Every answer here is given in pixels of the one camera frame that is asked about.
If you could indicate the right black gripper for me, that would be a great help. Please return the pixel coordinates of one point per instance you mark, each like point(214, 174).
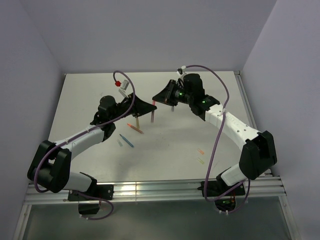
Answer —
point(166, 95)

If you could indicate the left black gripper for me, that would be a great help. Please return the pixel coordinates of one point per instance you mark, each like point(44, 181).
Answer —
point(139, 107)

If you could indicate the pink pen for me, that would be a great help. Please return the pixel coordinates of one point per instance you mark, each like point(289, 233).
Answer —
point(152, 116)

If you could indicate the orange pen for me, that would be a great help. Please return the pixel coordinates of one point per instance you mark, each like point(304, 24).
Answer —
point(135, 128)

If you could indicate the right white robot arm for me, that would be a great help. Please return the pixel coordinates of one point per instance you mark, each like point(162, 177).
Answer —
point(258, 152)

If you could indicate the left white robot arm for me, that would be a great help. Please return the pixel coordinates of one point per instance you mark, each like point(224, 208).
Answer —
point(51, 165)

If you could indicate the yellow pen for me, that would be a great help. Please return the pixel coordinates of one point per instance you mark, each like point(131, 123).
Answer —
point(137, 123)

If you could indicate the blue pen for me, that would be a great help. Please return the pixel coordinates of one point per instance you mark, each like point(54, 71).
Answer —
point(127, 141)

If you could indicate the yellow pen cap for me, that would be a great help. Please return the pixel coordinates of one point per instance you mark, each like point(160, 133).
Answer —
point(200, 160)

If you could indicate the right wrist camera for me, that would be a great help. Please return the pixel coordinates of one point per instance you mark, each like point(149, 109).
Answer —
point(181, 72)

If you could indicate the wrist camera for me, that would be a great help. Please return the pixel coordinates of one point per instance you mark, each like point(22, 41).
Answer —
point(122, 87)
point(181, 72)

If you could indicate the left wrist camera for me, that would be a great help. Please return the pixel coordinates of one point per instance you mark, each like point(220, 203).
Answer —
point(122, 87)

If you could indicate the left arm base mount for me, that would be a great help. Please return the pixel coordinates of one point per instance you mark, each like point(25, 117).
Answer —
point(89, 202)

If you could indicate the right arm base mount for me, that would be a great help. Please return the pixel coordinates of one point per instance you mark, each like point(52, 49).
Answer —
point(224, 196)

